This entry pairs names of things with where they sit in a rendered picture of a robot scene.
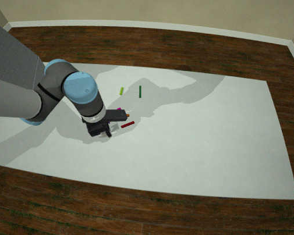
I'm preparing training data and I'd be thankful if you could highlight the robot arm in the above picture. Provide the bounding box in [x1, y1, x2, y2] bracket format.
[0, 59, 127, 126]

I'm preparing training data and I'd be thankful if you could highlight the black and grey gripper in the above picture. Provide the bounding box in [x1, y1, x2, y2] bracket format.
[82, 118, 111, 138]

